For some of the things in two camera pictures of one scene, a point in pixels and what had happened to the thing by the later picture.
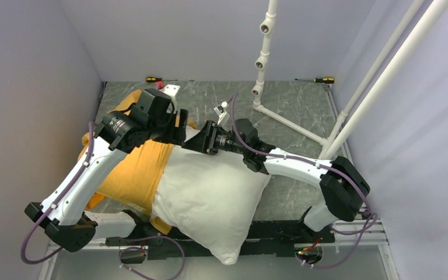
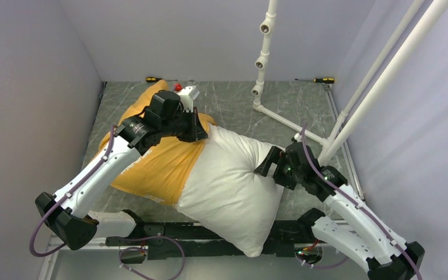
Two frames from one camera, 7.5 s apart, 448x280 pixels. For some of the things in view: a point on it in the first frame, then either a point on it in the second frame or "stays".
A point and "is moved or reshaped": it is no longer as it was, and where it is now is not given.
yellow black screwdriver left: x=152 y=79 stays
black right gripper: x=205 y=140 to x=276 y=156
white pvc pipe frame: x=350 y=119 stays
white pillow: x=210 y=199 is moved or reshaped
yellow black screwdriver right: x=329 y=80 stays
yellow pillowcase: x=133 y=182 is moved or reshaped
